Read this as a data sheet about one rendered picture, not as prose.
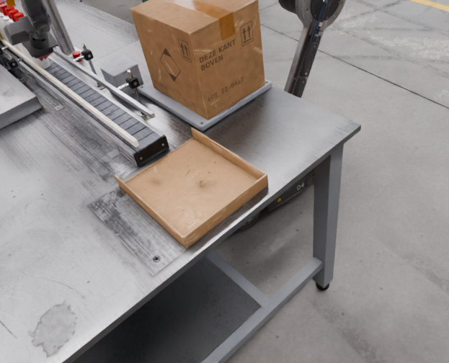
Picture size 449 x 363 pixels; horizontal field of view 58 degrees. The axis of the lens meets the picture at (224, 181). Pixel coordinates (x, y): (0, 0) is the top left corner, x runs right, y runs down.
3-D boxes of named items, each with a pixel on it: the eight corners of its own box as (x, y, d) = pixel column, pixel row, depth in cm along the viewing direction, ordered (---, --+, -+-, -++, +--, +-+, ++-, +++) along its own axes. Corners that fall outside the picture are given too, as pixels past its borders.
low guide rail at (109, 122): (3, 44, 173) (0, 39, 172) (5, 43, 174) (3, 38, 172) (135, 148, 109) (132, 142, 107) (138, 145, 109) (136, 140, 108)
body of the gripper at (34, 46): (21, 44, 141) (18, 30, 134) (48, 32, 145) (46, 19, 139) (32, 58, 141) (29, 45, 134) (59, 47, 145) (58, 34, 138)
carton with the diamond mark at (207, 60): (153, 87, 139) (129, 8, 120) (207, 57, 148) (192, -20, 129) (207, 120, 121) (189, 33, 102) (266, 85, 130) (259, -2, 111)
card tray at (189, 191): (119, 186, 109) (114, 175, 106) (194, 137, 119) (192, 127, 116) (187, 249, 91) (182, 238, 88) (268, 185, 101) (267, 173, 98)
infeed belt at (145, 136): (-28, 25, 212) (-33, 18, 209) (-12, 19, 215) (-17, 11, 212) (141, 163, 113) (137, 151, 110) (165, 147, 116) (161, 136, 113)
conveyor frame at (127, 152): (-30, 28, 212) (-35, 19, 209) (-9, 20, 216) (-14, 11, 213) (138, 168, 113) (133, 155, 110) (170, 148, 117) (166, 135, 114)
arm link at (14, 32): (50, 24, 127) (36, -1, 126) (14, 35, 122) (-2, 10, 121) (50, 42, 138) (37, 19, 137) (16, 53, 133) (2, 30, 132)
